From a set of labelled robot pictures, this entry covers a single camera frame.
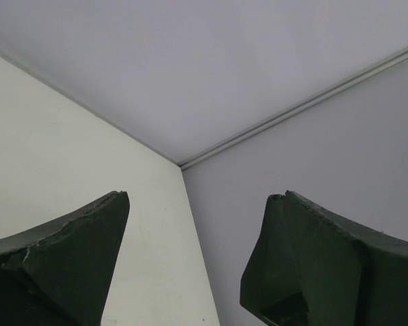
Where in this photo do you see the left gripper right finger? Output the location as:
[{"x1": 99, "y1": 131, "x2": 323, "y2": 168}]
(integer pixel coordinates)
[{"x1": 239, "y1": 191, "x2": 408, "y2": 325}]

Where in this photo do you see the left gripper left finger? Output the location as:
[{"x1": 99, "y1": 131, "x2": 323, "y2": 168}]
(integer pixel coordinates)
[{"x1": 0, "y1": 192, "x2": 130, "y2": 325}]

